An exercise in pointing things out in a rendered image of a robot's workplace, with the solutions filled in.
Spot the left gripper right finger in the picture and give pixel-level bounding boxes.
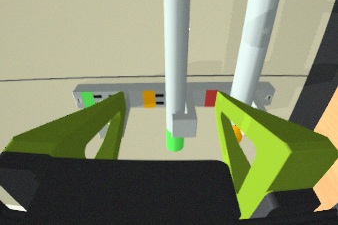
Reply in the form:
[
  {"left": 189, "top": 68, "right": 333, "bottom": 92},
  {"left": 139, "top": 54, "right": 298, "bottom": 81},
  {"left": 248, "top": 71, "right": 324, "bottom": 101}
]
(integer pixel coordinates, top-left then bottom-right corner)
[{"left": 215, "top": 91, "right": 338, "bottom": 219}]

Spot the grey metal bar with yellow ends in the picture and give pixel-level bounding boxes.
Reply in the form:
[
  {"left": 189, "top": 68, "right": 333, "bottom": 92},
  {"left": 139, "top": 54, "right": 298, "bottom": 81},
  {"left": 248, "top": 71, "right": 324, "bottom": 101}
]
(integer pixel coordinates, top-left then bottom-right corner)
[{"left": 230, "top": 0, "right": 279, "bottom": 106}]

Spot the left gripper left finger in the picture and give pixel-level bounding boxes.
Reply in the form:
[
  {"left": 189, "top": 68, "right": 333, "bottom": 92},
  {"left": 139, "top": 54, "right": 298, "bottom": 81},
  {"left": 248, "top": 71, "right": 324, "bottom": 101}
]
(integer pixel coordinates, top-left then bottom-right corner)
[{"left": 1, "top": 91, "right": 126, "bottom": 159}]

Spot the grey metal bar with green end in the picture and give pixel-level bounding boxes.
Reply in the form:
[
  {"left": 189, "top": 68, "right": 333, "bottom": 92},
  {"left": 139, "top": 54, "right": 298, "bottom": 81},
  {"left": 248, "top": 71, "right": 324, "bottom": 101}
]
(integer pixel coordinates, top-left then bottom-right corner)
[{"left": 164, "top": 0, "right": 190, "bottom": 152}]

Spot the dark grey wall panel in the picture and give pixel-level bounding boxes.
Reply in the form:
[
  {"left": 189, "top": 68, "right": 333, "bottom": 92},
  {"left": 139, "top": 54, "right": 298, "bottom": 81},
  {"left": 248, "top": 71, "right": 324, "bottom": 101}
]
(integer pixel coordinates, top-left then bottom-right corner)
[{"left": 0, "top": 0, "right": 338, "bottom": 162}]

